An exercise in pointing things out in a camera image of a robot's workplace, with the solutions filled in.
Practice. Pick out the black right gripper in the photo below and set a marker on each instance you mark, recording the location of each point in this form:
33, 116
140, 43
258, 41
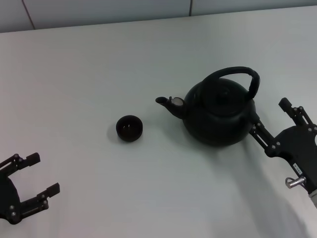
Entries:
297, 146

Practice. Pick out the small dark teacup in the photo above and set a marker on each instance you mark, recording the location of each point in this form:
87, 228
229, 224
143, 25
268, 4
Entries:
129, 130

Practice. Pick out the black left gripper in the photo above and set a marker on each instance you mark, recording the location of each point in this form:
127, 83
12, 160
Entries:
8, 200

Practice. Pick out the black round teapot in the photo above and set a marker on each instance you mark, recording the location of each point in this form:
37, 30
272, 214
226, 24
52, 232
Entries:
218, 119

